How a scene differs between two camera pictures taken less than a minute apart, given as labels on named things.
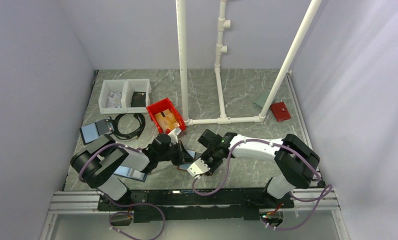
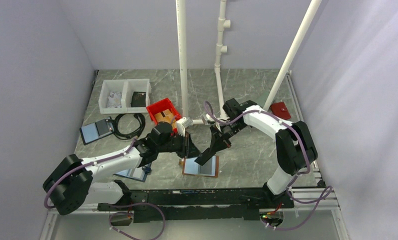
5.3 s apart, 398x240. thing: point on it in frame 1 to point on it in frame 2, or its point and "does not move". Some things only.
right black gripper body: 212,160 to 228,130
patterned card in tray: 114,100 does not move
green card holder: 261,98 does not move
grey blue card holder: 91,132 does not move
